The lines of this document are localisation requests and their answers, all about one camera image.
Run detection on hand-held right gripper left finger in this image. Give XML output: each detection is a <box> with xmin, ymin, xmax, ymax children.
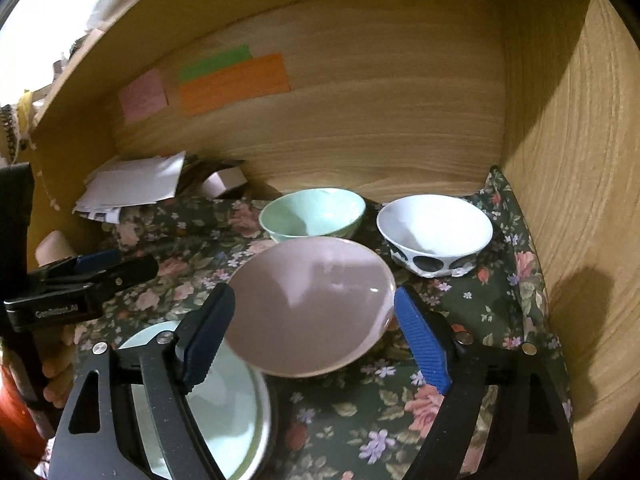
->
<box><xmin>47</xmin><ymin>282</ymin><xmax>236</xmax><ymax>480</ymax></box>

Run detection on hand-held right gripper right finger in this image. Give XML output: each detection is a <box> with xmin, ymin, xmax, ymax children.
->
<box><xmin>393</xmin><ymin>284</ymin><xmax>581</xmax><ymax>480</ymax></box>

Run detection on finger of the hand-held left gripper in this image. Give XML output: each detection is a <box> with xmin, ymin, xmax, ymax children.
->
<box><xmin>80</xmin><ymin>254</ymin><xmax>160</xmax><ymax>293</ymax></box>
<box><xmin>75</xmin><ymin>249</ymin><xmax>123</xmax><ymax>273</ymax></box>

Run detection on teal plate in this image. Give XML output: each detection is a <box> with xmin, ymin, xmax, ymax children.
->
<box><xmin>117</xmin><ymin>320</ymin><xmax>273</xmax><ymax>480</ymax></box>

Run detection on pink bowl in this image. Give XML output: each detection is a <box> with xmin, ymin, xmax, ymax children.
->
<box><xmin>225</xmin><ymin>236</ymin><xmax>397</xmax><ymax>380</ymax></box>

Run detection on white bowl with black spots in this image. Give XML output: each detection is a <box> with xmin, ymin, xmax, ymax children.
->
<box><xmin>376</xmin><ymin>194</ymin><xmax>494</xmax><ymax>279</ymax></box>

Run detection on mint green bowl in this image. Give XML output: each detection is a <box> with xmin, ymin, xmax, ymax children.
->
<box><xmin>258</xmin><ymin>187</ymin><xmax>367</xmax><ymax>243</ymax></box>

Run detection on person's left forearm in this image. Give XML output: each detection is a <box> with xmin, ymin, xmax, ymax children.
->
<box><xmin>0</xmin><ymin>345</ymin><xmax>53</xmax><ymax>466</ymax></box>

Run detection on person's left hand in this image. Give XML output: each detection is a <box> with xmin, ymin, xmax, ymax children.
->
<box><xmin>40</xmin><ymin>325</ymin><xmax>81</xmax><ymax>408</ymax></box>

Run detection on beige plastic cup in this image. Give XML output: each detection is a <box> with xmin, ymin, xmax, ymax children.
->
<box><xmin>34</xmin><ymin>230</ymin><xmax>76</xmax><ymax>271</ymax></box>

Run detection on stack of white papers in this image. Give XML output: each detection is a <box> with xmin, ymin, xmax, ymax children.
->
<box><xmin>74</xmin><ymin>151</ymin><xmax>187</xmax><ymax>222</ymax></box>

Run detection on dark floral tablecloth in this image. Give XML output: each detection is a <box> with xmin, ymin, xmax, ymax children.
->
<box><xmin>75</xmin><ymin>165</ymin><xmax>573</xmax><ymax>480</ymax></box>

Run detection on small white box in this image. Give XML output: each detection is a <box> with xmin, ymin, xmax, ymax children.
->
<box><xmin>200</xmin><ymin>162</ymin><xmax>247</xmax><ymax>200</ymax></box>

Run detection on brown braided headband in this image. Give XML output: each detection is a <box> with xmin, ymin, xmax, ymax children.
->
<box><xmin>0</xmin><ymin>105</ymin><xmax>17</xmax><ymax>158</ymax></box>

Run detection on pink sticky note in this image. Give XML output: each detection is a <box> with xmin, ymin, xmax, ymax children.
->
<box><xmin>118</xmin><ymin>69</ymin><xmax>168</xmax><ymax>123</ymax></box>

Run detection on yellow headband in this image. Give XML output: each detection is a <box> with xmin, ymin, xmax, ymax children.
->
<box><xmin>14</xmin><ymin>90</ymin><xmax>35</xmax><ymax>133</ymax></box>

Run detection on orange sticky note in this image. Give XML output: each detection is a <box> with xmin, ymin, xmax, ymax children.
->
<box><xmin>178</xmin><ymin>52</ymin><xmax>292</xmax><ymax>117</ymax></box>

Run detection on green sticky note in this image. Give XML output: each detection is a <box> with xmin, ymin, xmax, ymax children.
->
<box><xmin>178</xmin><ymin>44</ymin><xmax>253</xmax><ymax>82</ymax></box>

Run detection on wooden desk hutch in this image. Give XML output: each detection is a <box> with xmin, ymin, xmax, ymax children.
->
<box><xmin>25</xmin><ymin>0</ymin><xmax>640</xmax><ymax>480</ymax></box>

